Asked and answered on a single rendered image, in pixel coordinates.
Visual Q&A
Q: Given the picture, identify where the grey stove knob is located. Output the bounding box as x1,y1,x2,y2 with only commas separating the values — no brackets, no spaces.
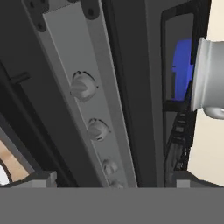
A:
86,117,112,142
108,179,126,188
101,158,119,177
69,70,100,103

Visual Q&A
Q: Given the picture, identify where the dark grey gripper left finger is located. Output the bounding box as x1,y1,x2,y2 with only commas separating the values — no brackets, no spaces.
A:
0,170,58,188

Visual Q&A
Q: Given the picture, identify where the black oven door handle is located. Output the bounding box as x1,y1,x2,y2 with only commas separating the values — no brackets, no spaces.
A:
0,61,79,188

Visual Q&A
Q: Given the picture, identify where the pale grey kettle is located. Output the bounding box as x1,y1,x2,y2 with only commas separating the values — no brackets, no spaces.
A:
190,37,224,120

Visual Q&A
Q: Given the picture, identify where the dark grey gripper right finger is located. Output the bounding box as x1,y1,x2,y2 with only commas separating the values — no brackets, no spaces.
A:
171,170,224,188

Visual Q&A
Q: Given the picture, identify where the grey and black stove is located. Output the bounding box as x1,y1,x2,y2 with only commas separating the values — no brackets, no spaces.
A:
0,0,213,188

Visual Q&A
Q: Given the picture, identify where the blue burner flame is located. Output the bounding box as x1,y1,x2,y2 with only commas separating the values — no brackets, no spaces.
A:
171,38,195,102

